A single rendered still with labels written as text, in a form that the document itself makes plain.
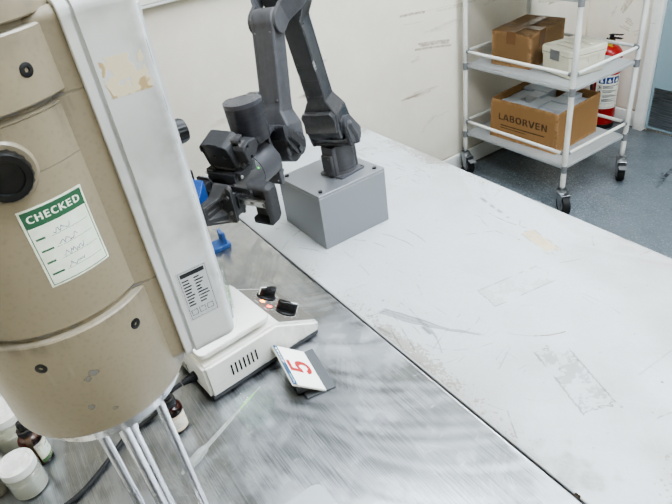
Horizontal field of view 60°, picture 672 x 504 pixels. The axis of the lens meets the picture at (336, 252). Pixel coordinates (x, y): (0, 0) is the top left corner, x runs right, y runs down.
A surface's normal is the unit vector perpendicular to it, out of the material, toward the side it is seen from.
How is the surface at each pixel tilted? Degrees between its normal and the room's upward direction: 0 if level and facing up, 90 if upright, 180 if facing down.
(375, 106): 90
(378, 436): 0
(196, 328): 90
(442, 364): 0
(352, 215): 90
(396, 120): 90
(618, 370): 0
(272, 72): 74
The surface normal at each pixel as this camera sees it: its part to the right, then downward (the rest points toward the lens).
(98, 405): 0.37, 0.49
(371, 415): -0.13, -0.82
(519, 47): -0.73, 0.47
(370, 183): 0.56, 0.41
